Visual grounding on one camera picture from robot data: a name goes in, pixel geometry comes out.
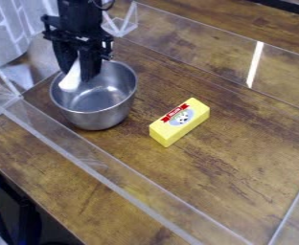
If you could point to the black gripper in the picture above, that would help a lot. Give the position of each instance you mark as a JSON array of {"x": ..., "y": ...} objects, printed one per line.
[{"x": 78, "y": 36}]

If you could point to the white brick pattern curtain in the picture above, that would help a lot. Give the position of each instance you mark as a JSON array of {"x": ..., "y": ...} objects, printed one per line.
[{"x": 20, "y": 22}]

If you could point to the yellow butter block toy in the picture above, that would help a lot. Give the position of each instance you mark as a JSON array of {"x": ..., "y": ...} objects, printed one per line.
[{"x": 178, "y": 122}]

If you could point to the clear acrylic enclosure wall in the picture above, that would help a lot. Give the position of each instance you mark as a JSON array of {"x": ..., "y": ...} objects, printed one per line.
[{"x": 224, "y": 186}]

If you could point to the silver metal pot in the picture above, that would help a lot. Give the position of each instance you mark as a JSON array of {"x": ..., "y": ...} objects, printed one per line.
[{"x": 101, "y": 102}]

